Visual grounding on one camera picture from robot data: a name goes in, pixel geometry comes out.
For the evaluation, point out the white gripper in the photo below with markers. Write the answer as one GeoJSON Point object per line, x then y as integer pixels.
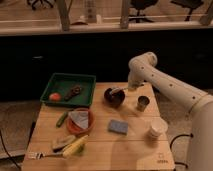
{"type": "Point", "coordinates": [132, 85]}

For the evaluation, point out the white dish brush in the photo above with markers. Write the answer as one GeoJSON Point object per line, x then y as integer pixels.
{"type": "Point", "coordinates": [117, 89]}

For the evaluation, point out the dark purple bowl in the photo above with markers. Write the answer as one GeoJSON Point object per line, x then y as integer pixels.
{"type": "Point", "coordinates": [114, 100]}

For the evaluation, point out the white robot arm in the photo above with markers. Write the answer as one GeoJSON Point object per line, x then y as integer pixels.
{"type": "Point", "coordinates": [196, 102]}

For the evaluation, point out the orange plastic bowl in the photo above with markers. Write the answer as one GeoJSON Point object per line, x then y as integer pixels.
{"type": "Point", "coordinates": [76, 130]}

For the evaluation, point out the metal cup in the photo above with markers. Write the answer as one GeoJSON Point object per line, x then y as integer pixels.
{"type": "Point", "coordinates": [142, 103]}

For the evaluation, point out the blue sponge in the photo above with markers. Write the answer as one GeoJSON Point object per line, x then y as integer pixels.
{"type": "Point", "coordinates": [118, 127]}

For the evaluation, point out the white paper cup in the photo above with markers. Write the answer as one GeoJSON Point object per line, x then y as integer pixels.
{"type": "Point", "coordinates": [157, 127]}

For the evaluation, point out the brown toy item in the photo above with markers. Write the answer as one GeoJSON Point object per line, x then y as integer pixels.
{"type": "Point", "coordinates": [73, 92]}

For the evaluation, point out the grey folded cloth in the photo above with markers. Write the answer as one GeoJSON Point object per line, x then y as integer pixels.
{"type": "Point", "coordinates": [80, 118]}

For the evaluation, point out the green plastic tray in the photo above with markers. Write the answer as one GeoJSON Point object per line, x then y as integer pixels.
{"type": "Point", "coordinates": [63, 83]}

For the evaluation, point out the orange tomato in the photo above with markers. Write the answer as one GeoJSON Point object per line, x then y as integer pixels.
{"type": "Point", "coordinates": [54, 97]}

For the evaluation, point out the black office chair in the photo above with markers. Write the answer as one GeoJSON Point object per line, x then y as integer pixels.
{"type": "Point", "coordinates": [141, 5]}

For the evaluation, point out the green cucumber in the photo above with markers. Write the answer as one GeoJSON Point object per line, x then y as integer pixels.
{"type": "Point", "coordinates": [61, 120]}

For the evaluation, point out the brown bread slice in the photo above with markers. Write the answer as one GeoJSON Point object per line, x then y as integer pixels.
{"type": "Point", "coordinates": [60, 143]}

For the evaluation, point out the yellow corn cob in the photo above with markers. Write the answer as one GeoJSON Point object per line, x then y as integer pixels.
{"type": "Point", "coordinates": [73, 147]}

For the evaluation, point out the silver fork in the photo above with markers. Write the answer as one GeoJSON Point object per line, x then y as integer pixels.
{"type": "Point", "coordinates": [39, 155]}

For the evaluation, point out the office chair base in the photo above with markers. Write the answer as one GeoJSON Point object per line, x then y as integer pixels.
{"type": "Point", "coordinates": [43, 3]}

